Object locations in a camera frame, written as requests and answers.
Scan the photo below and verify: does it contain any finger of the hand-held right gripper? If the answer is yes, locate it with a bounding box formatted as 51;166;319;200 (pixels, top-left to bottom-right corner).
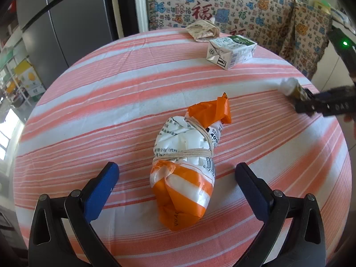
295;99;356;117
304;86;356;101

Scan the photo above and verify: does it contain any white green milk carton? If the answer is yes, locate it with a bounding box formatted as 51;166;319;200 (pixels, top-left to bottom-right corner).
206;35;258;71

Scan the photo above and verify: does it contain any grey refrigerator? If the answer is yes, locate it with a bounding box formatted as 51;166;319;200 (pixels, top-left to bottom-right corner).
16;0;121;71

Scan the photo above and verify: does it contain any orange white string-tied package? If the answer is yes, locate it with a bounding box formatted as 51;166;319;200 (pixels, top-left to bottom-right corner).
150;92;232;232

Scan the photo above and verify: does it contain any pink striped tablecloth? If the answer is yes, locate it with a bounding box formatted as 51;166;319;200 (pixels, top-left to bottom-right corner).
12;28;352;267

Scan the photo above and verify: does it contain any large printed patterned cloth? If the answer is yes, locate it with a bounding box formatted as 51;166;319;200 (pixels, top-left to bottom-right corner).
145;0;297;59

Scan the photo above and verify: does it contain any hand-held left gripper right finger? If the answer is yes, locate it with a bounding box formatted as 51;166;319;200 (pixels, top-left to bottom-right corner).
234;162;327;267

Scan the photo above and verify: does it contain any beige crumpled paper wrapper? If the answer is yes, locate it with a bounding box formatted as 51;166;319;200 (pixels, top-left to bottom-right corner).
185;17;221;43

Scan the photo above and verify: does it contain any pale plastic wrapper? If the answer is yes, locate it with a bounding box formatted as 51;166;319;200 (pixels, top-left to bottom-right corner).
279;77;310;101

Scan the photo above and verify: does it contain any yellow white cardboard box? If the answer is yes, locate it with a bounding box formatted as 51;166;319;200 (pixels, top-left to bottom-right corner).
13;60;47;103

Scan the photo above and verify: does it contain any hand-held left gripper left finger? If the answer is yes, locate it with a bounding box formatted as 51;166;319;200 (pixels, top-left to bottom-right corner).
28;161;123;267

